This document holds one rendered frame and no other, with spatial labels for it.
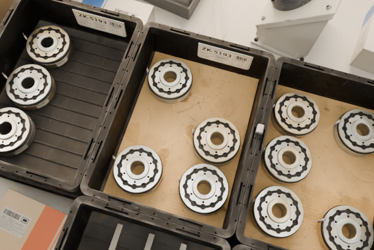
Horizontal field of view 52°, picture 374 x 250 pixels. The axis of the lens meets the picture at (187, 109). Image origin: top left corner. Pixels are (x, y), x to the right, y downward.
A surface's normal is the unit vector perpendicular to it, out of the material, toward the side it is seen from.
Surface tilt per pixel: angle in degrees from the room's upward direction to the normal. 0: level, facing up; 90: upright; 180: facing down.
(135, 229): 0
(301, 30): 90
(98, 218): 0
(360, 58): 90
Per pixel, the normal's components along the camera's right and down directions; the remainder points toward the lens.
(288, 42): -0.46, 0.82
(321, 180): 0.03, -0.37
